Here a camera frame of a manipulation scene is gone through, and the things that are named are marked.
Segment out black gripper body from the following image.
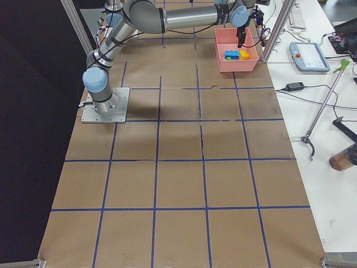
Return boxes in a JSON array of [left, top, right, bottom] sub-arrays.
[[237, 5, 264, 36]]

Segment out yellow toy block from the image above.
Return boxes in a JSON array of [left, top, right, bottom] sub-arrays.
[[239, 50, 250, 60]]

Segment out blue toy block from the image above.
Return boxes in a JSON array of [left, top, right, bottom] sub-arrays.
[[224, 50, 239, 60]]

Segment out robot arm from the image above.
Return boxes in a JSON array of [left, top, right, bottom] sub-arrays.
[[82, 1, 255, 116]]

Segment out pink plastic box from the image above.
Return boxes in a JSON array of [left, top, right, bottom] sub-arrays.
[[214, 28, 259, 72]]

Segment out white keyboard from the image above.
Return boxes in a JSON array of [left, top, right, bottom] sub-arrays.
[[288, 5, 306, 31]]

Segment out teach pendant tablet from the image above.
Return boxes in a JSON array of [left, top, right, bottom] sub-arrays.
[[289, 42, 330, 73]]

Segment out black power adapter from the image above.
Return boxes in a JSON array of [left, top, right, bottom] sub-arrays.
[[285, 82, 305, 92]]

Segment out brown bottle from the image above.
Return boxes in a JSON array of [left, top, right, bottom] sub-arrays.
[[329, 144, 356, 171]]

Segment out aluminium frame post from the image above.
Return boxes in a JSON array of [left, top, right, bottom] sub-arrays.
[[262, 0, 295, 63]]

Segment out green handled reacher grabber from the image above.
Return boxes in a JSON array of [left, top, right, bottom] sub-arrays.
[[292, 59, 351, 161]]

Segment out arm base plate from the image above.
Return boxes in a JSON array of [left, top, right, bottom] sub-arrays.
[[81, 88, 130, 123]]

